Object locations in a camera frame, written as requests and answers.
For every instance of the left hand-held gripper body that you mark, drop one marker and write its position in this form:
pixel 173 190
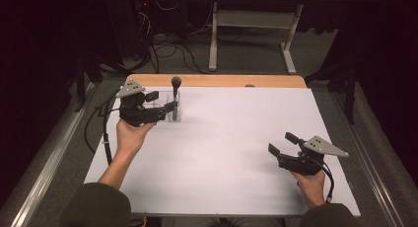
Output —
pixel 138 113

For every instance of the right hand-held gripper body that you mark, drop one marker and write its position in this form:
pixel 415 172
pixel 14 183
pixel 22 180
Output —
pixel 304 163

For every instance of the clear plastic organizer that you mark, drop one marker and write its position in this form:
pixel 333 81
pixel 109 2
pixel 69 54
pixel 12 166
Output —
pixel 166 115

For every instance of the black makeup brush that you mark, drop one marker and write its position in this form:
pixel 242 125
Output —
pixel 176 89

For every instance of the person's left hand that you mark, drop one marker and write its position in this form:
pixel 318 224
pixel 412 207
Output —
pixel 131 138

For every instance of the person's right hand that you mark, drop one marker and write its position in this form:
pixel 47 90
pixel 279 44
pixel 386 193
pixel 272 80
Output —
pixel 310 187

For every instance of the white table cover sheet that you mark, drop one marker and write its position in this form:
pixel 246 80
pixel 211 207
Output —
pixel 236 174

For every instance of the wooden table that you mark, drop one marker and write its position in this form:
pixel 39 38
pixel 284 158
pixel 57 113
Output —
pixel 213 80

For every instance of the black metal stand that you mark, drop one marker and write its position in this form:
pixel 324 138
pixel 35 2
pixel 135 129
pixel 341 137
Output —
pixel 351 89
pixel 80 82

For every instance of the black computer tower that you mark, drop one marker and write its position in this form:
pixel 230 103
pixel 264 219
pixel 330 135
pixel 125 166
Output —
pixel 164 16

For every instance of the metal floor rail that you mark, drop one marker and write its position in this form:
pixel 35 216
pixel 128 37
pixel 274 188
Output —
pixel 49 161
pixel 371 167

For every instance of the white metal desk frame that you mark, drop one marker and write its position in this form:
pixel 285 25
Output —
pixel 253 19

